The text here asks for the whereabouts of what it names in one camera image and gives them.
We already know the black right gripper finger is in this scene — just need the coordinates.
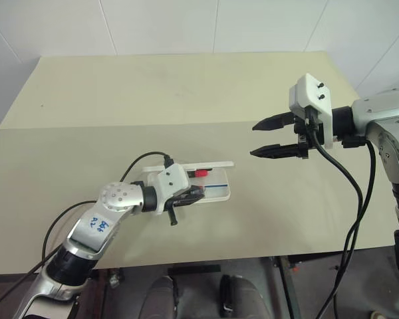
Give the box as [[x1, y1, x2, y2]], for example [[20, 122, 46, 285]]
[[249, 142, 302, 160], [251, 112, 297, 132]]

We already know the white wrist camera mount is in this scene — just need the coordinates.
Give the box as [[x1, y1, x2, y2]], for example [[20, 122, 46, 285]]
[[147, 163, 191, 217], [288, 72, 340, 148]]

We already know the black left camera cable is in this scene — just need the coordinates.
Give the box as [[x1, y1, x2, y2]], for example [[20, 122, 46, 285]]
[[119, 152, 176, 183]]

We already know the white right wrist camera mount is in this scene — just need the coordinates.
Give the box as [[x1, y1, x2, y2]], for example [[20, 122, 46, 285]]
[[288, 72, 340, 148]]

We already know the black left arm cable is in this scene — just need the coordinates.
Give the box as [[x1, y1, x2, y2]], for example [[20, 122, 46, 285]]
[[0, 200, 99, 312]]

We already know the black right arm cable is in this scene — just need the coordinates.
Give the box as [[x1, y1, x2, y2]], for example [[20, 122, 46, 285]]
[[315, 139, 376, 319]]

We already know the white plastic pencil case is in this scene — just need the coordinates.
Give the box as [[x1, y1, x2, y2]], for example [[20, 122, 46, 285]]
[[142, 161, 235, 203]]

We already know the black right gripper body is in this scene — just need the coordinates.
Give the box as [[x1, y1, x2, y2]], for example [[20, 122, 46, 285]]
[[293, 112, 325, 161]]

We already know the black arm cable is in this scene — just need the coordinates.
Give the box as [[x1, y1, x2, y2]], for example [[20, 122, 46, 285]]
[[0, 200, 99, 312], [315, 139, 376, 319]]

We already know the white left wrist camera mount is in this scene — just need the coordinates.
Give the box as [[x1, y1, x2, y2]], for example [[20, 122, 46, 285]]
[[147, 163, 191, 217]]

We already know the black right camera cable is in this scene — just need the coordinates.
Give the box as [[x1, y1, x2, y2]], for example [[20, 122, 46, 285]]
[[305, 106, 365, 319]]

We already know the dark grey rounded shape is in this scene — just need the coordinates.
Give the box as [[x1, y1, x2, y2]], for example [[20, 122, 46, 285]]
[[147, 274, 180, 319], [219, 274, 270, 319]]

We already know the black table frame strut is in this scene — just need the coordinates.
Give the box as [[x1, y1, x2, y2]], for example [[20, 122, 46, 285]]
[[271, 255, 302, 319]]

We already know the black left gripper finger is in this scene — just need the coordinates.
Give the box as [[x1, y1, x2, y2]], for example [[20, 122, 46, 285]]
[[175, 195, 201, 208], [185, 185, 207, 199]]

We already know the black camera cable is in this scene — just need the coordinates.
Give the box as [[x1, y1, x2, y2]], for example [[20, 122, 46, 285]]
[[119, 152, 176, 183], [305, 106, 365, 319]]

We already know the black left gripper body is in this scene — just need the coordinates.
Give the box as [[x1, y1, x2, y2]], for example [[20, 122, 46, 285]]
[[166, 189, 191, 227]]

